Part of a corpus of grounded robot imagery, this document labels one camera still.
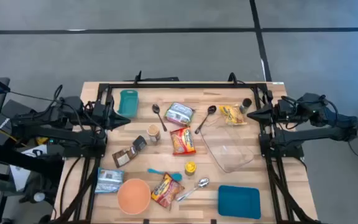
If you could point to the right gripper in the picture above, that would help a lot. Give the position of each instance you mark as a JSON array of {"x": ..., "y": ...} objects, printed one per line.
[{"x": 271, "y": 116}]

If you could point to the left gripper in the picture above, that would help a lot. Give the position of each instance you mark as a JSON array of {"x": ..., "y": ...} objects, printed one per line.
[{"x": 109, "y": 118}]

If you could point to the dark round spice jar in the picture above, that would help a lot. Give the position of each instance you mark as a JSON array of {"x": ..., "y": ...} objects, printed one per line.
[{"x": 246, "y": 103}]

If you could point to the black pepper tin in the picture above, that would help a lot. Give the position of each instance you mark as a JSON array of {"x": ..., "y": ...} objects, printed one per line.
[{"x": 139, "y": 143}]

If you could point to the tan lid jar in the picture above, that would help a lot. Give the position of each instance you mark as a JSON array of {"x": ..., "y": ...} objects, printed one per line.
[{"x": 153, "y": 130}]

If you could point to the red yellow ramen packet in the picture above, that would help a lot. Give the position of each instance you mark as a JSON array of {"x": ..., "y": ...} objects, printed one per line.
[{"x": 182, "y": 141}]

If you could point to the yellow lid seasoning jar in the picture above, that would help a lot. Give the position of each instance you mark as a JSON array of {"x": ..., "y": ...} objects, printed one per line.
[{"x": 190, "y": 167}]

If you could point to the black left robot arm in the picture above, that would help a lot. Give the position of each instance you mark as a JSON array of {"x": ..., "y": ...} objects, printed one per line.
[{"x": 42, "y": 130}]

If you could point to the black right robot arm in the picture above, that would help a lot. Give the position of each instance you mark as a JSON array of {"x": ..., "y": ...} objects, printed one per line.
[{"x": 322, "y": 133}]

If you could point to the silver blue food packet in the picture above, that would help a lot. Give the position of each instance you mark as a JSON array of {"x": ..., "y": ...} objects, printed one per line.
[{"x": 109, "y": 180}]

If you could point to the small teal plastic bin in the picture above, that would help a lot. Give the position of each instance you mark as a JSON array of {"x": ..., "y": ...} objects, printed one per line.
[{"x": 128, "y": 104}]

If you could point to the yellow noodle packet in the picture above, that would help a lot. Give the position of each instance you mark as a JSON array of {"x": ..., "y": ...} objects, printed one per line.
[{"x": 232, "y": 115}]

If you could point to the dark metal spoon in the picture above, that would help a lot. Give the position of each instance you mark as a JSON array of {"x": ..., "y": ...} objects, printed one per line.
[
  {"x": 156, "y": 109},
  {"x": 212, "y": 109}
]

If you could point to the clear plastic container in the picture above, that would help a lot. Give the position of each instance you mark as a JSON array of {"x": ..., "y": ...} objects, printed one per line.
[{"x": 228, "y": 149}]

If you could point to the small red ramen packet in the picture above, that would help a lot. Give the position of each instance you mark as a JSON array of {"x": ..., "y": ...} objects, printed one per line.
[{"x": 179, "y": 114}]

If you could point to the roast beef ramen packet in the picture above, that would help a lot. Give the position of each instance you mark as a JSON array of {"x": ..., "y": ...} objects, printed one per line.
[{"x": 166, "y": 191}]

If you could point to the shiny silver spoon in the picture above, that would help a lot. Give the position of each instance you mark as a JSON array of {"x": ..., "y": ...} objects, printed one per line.
[{"x": 203, "y": 182}]

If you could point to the teal rectangular tray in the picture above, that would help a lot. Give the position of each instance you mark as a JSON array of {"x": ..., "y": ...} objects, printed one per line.
[{"x": 239, "y": 202}]

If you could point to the black box white print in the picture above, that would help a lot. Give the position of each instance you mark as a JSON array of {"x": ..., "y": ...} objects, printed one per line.
[{"x": 14, "y": 112}]

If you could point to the white paper sheet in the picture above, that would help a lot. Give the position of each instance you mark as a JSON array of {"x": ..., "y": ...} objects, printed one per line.
[{"x": 20, "y": 177}]

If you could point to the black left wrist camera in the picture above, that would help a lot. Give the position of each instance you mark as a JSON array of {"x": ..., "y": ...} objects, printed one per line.
[{"x": 99, "y": 110}]

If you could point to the black bracket bar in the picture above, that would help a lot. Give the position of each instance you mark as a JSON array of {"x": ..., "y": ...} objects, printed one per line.
[{"x": 160, "y": 79}]

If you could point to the black metal table frame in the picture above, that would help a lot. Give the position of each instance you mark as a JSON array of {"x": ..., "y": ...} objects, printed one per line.
[{"x": 182, "y": 85}]

